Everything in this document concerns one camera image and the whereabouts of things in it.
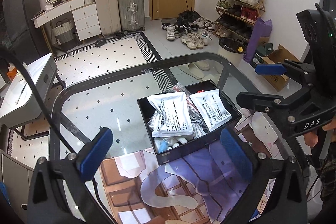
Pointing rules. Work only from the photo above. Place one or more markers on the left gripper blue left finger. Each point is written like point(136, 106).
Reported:
point(46, 201)

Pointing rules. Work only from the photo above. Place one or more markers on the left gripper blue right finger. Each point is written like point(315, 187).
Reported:
point(287, 202)

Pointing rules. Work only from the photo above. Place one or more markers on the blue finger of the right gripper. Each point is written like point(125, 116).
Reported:
point(264, 103)
point(270, 69)

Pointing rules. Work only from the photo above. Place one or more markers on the white medicine sachet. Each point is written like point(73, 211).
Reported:
point(211, 108)
point(171, 117)

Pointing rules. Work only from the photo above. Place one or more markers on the white plush toy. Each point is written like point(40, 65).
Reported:
point(163, 144)

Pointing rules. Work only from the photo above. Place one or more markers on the person's right hand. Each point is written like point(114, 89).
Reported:
point(311, 138)

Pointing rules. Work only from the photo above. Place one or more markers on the open cardboard box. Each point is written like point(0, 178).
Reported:
point(278, 56)

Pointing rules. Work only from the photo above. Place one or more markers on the white trash bin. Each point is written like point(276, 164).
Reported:
point(232, 50)

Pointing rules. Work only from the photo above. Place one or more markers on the purple yoga mat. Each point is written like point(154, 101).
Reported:
point(261, 29)

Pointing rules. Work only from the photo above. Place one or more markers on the wooden shoe rack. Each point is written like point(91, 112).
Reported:
point(237, 18)

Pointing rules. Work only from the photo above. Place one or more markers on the black storage box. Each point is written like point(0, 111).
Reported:
point(202, 136)

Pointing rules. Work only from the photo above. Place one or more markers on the black umbrella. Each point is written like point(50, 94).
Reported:
point(189, 14)

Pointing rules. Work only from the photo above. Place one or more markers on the white coffee table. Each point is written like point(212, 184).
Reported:
point(20, 111)

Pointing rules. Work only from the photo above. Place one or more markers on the white sneaker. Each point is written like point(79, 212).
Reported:
point(170, 33)

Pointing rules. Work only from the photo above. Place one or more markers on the silver suitcase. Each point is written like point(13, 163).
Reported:
point(132, 15)

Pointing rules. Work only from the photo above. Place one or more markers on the woven laundry basket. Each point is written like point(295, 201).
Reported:
point(64, 33)

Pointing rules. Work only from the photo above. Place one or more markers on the beige suitcase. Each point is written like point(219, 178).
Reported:
point(108, 16)

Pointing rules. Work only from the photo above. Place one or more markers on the white drawer desk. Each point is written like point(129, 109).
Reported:
point(83, 15)

